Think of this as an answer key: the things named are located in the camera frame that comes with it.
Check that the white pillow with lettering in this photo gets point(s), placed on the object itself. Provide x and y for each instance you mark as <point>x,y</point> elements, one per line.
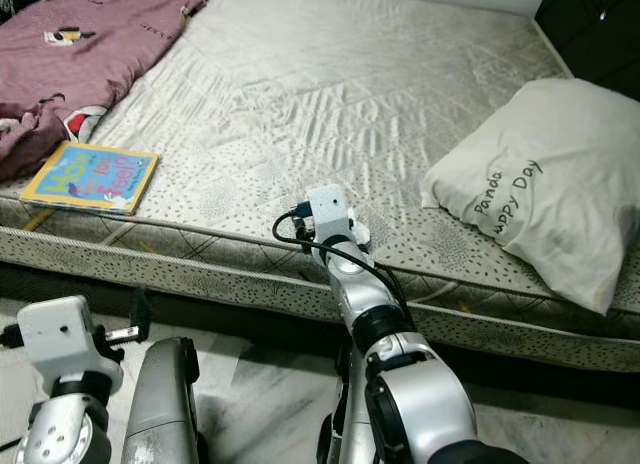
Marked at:
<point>550,174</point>

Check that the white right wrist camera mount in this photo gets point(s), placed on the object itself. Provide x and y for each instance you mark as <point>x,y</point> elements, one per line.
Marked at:
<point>330,214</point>

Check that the beige quilted mattress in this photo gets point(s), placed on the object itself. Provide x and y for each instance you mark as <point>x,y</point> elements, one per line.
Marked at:
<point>320,84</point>

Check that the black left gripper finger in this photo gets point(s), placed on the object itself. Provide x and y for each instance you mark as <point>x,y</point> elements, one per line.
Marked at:
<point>138,306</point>

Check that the pink cartoon print blanket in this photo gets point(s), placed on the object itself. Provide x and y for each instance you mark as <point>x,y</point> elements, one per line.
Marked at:
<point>80,64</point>

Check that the dark tufted headboard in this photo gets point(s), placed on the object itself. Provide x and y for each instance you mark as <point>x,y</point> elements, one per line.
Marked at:
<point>595,29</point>

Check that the silver right robot leg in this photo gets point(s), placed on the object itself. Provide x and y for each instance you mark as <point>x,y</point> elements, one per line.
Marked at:
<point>345,414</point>

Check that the colourful yellow-edged picture book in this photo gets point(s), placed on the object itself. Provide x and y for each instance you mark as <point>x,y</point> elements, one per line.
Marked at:
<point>90,177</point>

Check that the silver left robot leg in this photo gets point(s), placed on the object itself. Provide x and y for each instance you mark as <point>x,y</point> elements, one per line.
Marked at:
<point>165,404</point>

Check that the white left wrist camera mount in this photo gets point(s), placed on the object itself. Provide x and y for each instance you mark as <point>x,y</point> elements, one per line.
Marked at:
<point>55,334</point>

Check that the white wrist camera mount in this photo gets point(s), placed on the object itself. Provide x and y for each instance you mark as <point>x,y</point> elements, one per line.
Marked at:
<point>330,214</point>
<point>55,334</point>

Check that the silver robot leg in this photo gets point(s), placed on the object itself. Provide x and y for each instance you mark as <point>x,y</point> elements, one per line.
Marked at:
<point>165,404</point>
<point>345,414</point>

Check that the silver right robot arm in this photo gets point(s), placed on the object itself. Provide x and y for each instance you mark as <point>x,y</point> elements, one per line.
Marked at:
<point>420,394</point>

